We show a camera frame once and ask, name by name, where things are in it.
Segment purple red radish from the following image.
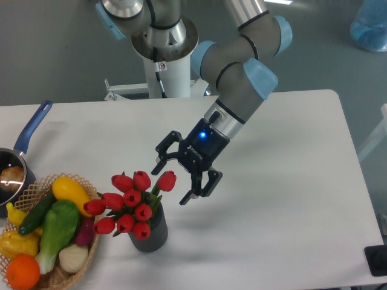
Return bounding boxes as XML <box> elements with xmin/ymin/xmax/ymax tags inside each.
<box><xmin>74</xmin><ymin>218</ymin><xmax>95</xmax><ymax>247</ymax></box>

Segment yellow pumpkin gourd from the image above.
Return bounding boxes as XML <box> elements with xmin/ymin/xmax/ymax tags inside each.
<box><xmin>1</xmin><ymin>230</ymin><xmax>40</xmax><ymax>260</ymax></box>

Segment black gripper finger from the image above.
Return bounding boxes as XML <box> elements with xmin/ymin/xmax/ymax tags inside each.
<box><xmin>179</xmin><ymin>169</ymin><xmax>223</xmax><ymax>205</ymax></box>
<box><xmin>151</xmin><ymin>130</ymin><xmax>183</xmax><ymax>175</ymax></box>

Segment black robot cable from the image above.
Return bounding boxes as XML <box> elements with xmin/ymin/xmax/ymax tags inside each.
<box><xmin>152</xmin><ymin>47</ymin><xmax>167</xmax><ymax>98</ymax></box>

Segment yellow banana pepper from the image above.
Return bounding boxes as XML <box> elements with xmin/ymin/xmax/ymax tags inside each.
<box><xmin>6</xmin><ymin>202</ymin><xmax>27</xmax><ymax>228</ymax></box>

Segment white frame at right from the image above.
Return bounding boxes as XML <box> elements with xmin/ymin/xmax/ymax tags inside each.
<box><xmin>357</xmin><ymin>103</ymin><xmax>386</xmax><ymax>163</ymax></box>

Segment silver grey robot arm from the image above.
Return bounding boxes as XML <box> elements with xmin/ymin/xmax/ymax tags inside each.
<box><xmin>96</xmin><ymin>1</ymin><xmax>292</xmax><ymax>204</ymax></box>

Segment black device at edge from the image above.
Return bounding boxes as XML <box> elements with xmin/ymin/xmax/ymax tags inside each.
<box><xmin>364</xmin><ymin>245</ymin><xmax>386</xmax><ymax>277</ymax></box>

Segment blue plastic bag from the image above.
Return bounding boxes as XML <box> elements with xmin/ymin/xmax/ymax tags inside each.
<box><xmin>350</xmin><ymin>0</ymin><xmax>386</xmax><ymax>52</ymax></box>

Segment yellow squash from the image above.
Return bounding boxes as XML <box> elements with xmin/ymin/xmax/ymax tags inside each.
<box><xmin>52</xmin><ymin>176</ymin><xmax>92</xmax><ymax>218</ymax></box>

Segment brown bread roll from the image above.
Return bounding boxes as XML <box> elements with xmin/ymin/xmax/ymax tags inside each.
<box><xmin>1</xmin><ymin>166</ymin><xmax>24</xmax><ymax>193</ymax></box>

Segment woven wicker basket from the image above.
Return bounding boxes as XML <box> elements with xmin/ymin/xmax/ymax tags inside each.
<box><xmin>13</xmin><ymin>173</ymin><xmax>100</xmax><ymax>289</ymax></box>

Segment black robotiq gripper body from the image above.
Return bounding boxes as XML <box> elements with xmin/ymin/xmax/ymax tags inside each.
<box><xmin>177</xmin><ymin>118</ymin><xmax>230</xmax><ymax>175</ymax></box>

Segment blue handled saucepan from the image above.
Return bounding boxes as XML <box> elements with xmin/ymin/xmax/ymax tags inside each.
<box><xmin>1</xmin><ymin>100</ymin><xmax>53</xmax><ymax>218</ymax></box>

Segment green bok choy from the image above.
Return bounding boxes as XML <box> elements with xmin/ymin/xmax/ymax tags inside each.
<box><xmin>36</xmin><ymin>200</ymin><xmax>80</xmax><ymax>275</ymax></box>

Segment white garlic bulb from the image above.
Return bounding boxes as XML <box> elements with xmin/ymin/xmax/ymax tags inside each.
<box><xmin>59</xmin><ymin>243</ymin><xmax>89</xmax><ymax>273</ymax></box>

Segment orange fruit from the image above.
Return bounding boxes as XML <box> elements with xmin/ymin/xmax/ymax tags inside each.
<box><xmin>6</xmin><ymin>254</ymin><xmax>41</xmax><ymax>289</ymax></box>

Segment red tulip bouquet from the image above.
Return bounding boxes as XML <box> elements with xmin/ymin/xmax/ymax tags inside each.
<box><xmin>83</xmin><ymin>171</ymin><xmax>177</xmax><ymax>240</ymax></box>

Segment dark green cucumber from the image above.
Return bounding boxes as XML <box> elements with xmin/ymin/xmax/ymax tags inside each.
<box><xmin>18</xmin><ymin>191</ymin><xmax>57</xmax><ymax>236</ymax></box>

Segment dark grey ribbed vase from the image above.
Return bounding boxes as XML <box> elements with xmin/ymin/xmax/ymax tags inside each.
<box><xmin>128</xmin><ymin>204</ymin><xmax>168</xmax><ymax>253</ymax></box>

